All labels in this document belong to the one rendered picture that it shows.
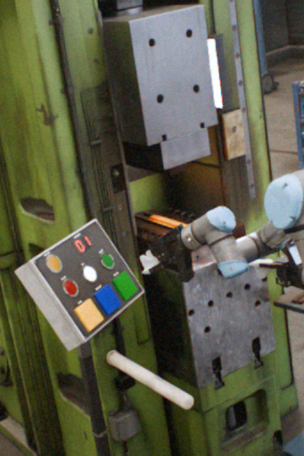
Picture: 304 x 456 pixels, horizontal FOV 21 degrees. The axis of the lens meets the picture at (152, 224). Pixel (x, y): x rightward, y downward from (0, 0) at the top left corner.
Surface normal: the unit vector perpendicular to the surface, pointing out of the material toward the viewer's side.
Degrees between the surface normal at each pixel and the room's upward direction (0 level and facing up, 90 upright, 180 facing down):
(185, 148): 90
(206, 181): 90
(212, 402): 90
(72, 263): 60
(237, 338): 90
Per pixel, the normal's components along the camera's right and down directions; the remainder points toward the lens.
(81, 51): 0.57, 0.19
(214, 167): -0.81, 0.30
